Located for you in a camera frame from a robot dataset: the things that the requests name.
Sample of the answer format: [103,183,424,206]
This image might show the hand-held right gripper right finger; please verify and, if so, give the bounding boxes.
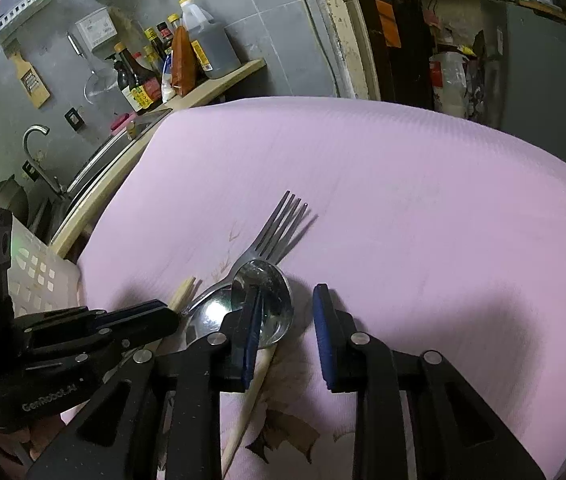
[312,283,548,480]

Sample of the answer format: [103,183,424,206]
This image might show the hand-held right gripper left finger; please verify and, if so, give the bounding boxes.
[26,284,265,480]

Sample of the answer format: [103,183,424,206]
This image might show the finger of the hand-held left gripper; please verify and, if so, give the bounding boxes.
[16,299,180,347]
[27,332,138,370]

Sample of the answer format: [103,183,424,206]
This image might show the white plastic slotted basket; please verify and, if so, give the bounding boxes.
[7,210,84,315]

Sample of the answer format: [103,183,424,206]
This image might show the wooden chopstick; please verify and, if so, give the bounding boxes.
[219,344,280,480]
[168,275,203,312]

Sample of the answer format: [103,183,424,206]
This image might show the metal fork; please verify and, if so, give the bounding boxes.
[181,190,310,317]

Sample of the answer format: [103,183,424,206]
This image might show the person's left hand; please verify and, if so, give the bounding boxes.
[0,406,83,467]

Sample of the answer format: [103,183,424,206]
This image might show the chrome faucet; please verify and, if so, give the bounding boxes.
[22,125,67,196]

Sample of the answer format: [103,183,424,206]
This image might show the pink floral cloth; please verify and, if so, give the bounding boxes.
[60,96,566,480]

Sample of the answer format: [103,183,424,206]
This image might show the metal sink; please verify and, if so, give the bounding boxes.
[66,127,136,196]

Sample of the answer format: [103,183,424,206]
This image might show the wooden grater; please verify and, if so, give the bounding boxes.
[4,40,50,109]

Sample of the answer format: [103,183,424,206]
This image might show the metal mesh skimmer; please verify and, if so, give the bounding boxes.
[66,32,120,107]

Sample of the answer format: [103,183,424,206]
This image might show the dark soy sauce bottle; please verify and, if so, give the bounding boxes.
[114,42,162,113]

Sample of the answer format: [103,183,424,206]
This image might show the black pump bottle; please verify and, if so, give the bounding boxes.
[106,54,129,92]

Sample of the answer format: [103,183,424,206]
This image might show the white seasoning bag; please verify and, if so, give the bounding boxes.
[160,55,177,104]

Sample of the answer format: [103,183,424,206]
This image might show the wooden counter ledge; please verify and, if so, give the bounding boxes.
[163,58,267,111]

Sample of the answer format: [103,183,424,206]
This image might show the orange sauce pouch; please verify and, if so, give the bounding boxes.
[170,25,199,98]

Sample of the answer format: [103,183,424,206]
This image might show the yellow cap sauce bottle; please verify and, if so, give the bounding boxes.
[143,27,165,73]

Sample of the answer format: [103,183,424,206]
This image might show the white sack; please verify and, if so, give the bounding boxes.
[429,52,472,119]

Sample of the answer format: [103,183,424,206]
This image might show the red label dark bottle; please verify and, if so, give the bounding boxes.
[156,21,175,56]

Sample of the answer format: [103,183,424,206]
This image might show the orange paper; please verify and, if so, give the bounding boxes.
[375,0,397,49]

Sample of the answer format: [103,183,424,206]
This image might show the white wall basket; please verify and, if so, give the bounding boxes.
[0,0,53,43]

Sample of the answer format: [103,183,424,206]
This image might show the white wall box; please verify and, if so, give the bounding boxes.
[74,7,118,59]

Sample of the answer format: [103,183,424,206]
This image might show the white cable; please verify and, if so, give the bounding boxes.
[287,0,345,99]

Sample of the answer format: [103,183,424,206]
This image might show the worn door frame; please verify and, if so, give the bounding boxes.
[312,0,382,102]

